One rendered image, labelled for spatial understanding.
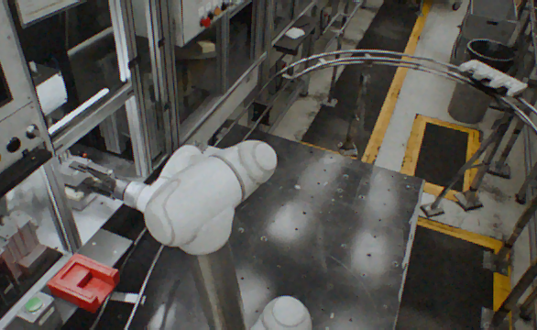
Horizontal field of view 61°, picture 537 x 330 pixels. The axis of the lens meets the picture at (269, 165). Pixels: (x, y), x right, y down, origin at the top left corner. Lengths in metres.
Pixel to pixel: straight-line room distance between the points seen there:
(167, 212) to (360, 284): 1.08
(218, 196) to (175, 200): 0.09
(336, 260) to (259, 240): 0.32
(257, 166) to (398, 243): 1.14
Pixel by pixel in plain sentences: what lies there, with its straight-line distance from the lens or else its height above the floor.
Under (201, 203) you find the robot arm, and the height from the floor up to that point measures 1.47.
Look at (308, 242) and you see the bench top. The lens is 1.92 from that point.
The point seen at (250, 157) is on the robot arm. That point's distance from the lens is 0.99.
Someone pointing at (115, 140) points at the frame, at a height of 0.99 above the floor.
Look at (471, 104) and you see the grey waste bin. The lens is 4.16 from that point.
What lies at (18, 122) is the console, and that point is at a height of 1.46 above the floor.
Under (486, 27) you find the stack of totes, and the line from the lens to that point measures 4.69.
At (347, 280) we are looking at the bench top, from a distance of 1.84.
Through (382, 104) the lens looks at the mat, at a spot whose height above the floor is 0.01.
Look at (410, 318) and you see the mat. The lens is 2.64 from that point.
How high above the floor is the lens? 2.14
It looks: 41 degrees down
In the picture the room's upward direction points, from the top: 5 degrees clockwise
